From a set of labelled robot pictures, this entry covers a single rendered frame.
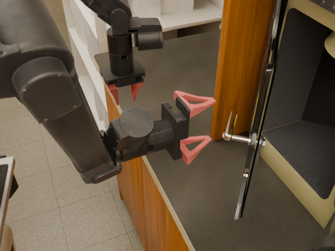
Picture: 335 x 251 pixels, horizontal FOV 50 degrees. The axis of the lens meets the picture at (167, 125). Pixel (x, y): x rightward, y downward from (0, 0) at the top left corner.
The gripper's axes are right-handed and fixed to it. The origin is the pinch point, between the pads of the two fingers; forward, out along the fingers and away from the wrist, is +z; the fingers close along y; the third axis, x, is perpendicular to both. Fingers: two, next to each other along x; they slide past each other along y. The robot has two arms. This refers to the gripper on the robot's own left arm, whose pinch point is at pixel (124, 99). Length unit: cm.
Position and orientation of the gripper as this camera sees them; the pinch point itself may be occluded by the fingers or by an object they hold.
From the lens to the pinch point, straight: 95.2
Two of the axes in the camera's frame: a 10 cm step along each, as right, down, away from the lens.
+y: 9.2, -2.5, 3.0
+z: -0.1, 7.6, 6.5
